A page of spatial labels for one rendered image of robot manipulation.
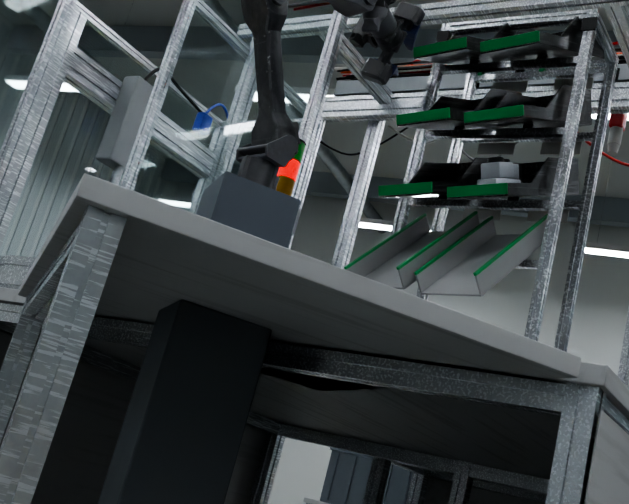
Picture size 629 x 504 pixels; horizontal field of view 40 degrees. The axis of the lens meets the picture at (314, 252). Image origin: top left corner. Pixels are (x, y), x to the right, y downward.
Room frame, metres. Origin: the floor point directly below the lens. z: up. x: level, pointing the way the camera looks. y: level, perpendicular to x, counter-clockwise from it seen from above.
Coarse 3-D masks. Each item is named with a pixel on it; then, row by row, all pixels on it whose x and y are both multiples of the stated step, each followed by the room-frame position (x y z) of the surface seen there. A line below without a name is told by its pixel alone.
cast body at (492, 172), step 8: (488, 160) 1.49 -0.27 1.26; (496, 160) 1.48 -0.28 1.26; (488, 168) 1.49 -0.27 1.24; (496, 168) 1.48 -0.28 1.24; (504, 168) 1.48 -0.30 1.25; (512, 168) 1.50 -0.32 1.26; (488, 176) 1.50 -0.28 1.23; (496, 176) 1.48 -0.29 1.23; (504, 176) 1.49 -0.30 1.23; (512, 176) 1.50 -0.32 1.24; (480, 184) 1.50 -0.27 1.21
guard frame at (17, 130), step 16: (64, 0) 2.12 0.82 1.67; (64, 16) 2.13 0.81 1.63; (48, 32) 2.13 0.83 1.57; (112, 32) 2.85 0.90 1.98; (48, 48) 2.12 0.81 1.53; (128, 48) 2.93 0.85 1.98; (48, 64) 2.13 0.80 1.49; (144, 64) 3.00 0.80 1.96; (32, 80) 2.12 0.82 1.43; (32, 96) 2.12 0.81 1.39; (16, 112) 2.13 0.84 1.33; (32, 112) 2.13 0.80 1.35; (16, 128) 2.11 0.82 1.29; (320, 128) 3.11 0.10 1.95; (16, 144) 2.13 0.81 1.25; (0, 160) 2.13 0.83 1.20; (0, 176) 2.12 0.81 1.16; (304, 176) 3.11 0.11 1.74; (0, 192) 2.13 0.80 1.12; (304, 192) 3.12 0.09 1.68
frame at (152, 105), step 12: (192, 0) 2.37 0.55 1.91; (180, 12) 2.37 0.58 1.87; (180, 24) 2.36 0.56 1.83; (180, 36) 2.37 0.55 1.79; (168, 48) 2.37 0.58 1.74; (168, 60) 2.36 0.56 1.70; (168, 72) 2.37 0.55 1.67; (156, 84) 2.37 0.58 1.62; (156, 96) 2.36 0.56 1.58; (156, 108) 2.37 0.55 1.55; (144, 120) 2.37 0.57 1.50; (144, 132) 2.36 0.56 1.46; (144, 144) 2.38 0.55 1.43; (132, 156) 2.37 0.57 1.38; (132, 168) 2.36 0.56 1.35
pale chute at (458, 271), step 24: (480, 240) 1.64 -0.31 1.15; (504, 240) 1.63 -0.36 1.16; (528, 240) 1.52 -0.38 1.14; (432, 264) 1.54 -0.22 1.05; (456, 264) 1.59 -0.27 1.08; (480, 264) 1.56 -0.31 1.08; (504, 264) 1.48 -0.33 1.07; (432, 288) 1.54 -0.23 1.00; (456, 288) 1.50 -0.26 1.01; (480, 288) 1.44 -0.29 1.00
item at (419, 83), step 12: (624, 72) 2.46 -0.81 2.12; (336, 84) 3.10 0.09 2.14; (348, 84) 3.07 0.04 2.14; (360, 84) 3.04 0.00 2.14; (396, 84) 2.95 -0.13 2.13; (408, 84) 2.92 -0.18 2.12; (420, 84) 2.89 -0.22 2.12; (444, 84) 2.83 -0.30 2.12; (456, 84) 2.80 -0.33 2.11; (480, 84) 2.75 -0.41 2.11; (528, 84) 2.65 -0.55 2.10; (540, 84) 2.62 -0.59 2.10; (552, 84) 2.60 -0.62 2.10
